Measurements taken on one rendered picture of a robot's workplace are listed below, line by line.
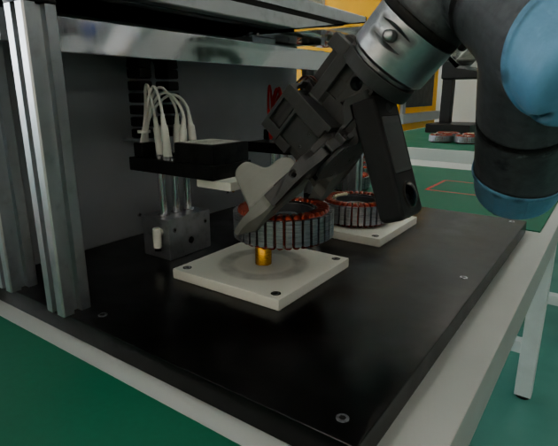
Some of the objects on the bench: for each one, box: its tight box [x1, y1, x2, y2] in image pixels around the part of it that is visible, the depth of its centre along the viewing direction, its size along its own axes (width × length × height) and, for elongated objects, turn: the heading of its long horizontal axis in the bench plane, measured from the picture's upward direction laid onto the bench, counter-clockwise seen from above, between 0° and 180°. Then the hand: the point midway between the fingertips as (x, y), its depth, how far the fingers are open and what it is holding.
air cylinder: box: [143, 204, 211, 261], centre depth 64 cm, size 5×8×6 cm
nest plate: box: [332, 216, 417, 247], centre depth 75 cm, size 15×15×1 cm
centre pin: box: [255, 247, 272, 265], centre depth 56 cm, size 2×2×3 cm
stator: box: [323, 190, 384, 227], centre depth 75 cm, size 11×11×4 cm
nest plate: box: [173, 242, 349, 311], centre depth 56 cm, size 15×15×1 cm
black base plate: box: [0, 193, 527, 446], centre depth 67 cm, size 47×64×2 cm
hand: (278, 223), depth 53 cm, fingers closed on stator, 13 cm apart
